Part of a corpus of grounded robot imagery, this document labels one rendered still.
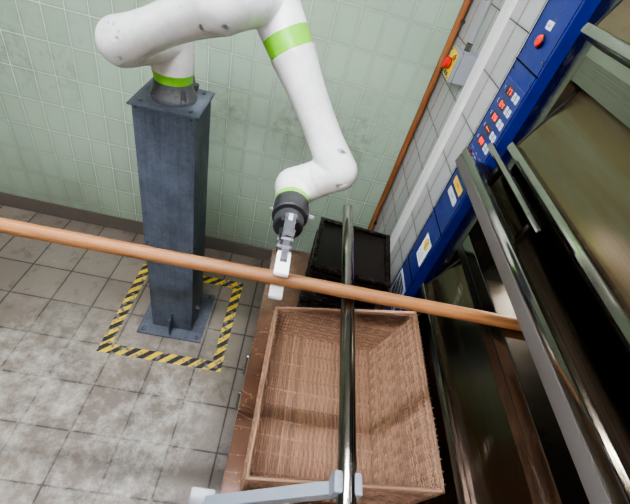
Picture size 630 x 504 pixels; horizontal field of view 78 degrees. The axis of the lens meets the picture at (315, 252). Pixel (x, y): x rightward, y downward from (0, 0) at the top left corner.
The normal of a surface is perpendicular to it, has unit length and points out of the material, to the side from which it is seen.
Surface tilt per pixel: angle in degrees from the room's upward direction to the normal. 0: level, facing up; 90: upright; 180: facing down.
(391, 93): 90
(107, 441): 0
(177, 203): 90
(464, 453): 70
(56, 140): 90
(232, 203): 90
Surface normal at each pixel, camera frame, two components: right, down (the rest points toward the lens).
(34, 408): 0.22, -0.70
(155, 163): -0.06, 0.68
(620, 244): -0.84, -0.44
